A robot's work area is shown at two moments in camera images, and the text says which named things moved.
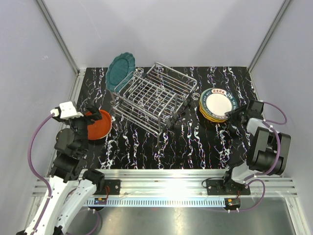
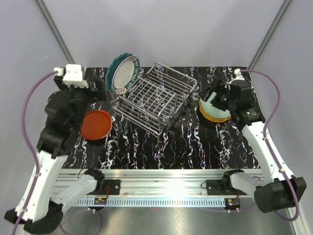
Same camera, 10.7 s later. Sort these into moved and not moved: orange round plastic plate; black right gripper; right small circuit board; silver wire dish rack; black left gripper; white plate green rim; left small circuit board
Moved: black right gripper; white plate green rim; black left gripper
Not moved: right small circuit board; left small circuit board; orange round plastic plate; silver wire dish rack
